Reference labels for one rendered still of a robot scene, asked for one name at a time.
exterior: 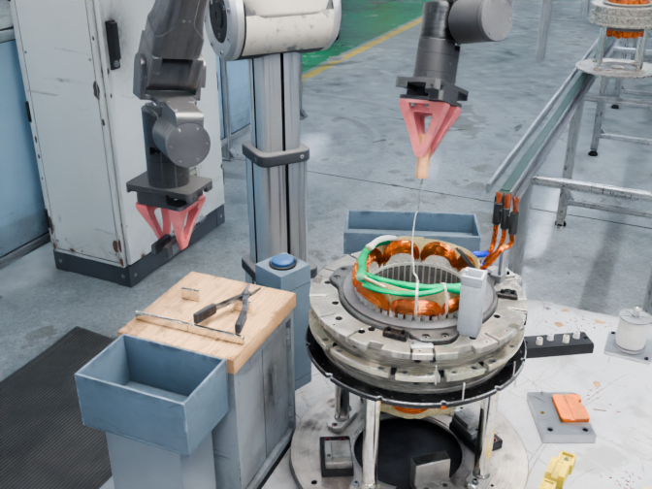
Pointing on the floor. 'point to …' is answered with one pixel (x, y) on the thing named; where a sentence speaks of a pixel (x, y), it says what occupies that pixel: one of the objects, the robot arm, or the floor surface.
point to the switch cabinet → (100, 133)
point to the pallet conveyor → (572, 104)
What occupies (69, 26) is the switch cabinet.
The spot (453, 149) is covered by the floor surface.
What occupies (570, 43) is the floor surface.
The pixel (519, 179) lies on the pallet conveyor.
